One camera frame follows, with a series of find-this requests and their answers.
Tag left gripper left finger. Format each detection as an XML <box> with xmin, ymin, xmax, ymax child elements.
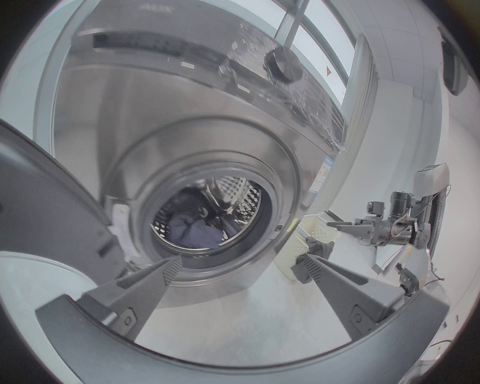
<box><xmin>79</xmin><ymin>256</ymin><xmax>184</xmax><ymax>342</ymax></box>

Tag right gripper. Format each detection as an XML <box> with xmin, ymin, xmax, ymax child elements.
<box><xmin>326</xmin><ymin>217</ymin><xmax>393</xmax><ymax>247</ymax></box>

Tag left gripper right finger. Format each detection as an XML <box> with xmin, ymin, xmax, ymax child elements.
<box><xmin>302</xmin><ymin>254</ymin><xmax>406</xmax><ymax>340</ymax></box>

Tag cream laundry basket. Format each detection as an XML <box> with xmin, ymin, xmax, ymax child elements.
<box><xmin>275</xmin><ymin>213</ymin><xmax>340</xmax><ymax>281</ymax></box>

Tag heap of dark clothes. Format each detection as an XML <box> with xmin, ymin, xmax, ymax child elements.
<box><xmin>167</xmin><ymin>187</ymin><xmax>226</xmax><ymax>250</ymax></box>

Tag washing machine door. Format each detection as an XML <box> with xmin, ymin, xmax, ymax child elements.
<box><xmin>0</xmin><ymin>118</ymin><xmax>130</xmax><ymax>340</ymax></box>

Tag grey washing machine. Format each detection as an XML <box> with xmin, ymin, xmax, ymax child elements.
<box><xmin>35</xmin><ymin>0</ymin><xmax>356</xmax><ymax>309</ymax></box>

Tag dark grey garment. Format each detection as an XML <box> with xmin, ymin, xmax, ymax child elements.
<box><xmin>292</xmin><ymin>235</ymin><xmax>335</xmax><ymax>284</ymax></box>

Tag white curtain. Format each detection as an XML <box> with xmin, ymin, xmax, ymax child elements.
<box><xmin>337</xmin><ymin>34</ymin><xmax>380</xmax><ymax>152</ymax></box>

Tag window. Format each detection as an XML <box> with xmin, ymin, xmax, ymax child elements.
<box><xmin>273</xmin><ymin>0</ymin><xmax>357</xmax><ymax>110</ymax></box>

